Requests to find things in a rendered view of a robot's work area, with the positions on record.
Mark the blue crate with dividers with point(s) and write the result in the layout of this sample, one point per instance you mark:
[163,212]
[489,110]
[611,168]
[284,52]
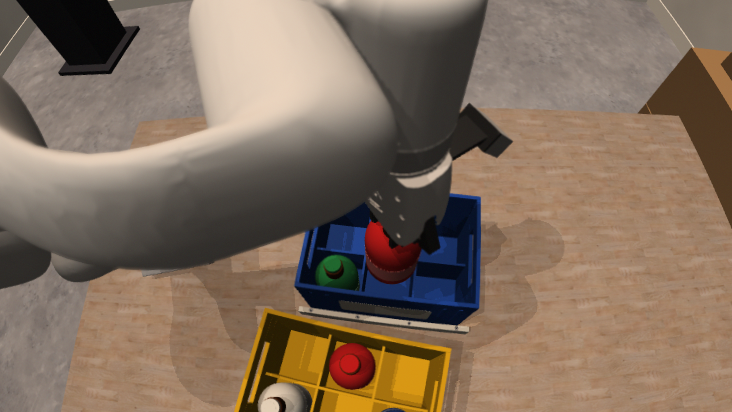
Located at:
[432,281]

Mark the orange divided crate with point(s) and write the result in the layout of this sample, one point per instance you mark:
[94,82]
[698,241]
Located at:
[409,373]

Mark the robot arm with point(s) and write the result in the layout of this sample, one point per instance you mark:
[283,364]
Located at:
[309,137]

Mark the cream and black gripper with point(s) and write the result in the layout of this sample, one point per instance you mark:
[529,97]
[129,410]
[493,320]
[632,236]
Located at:
[422,196]

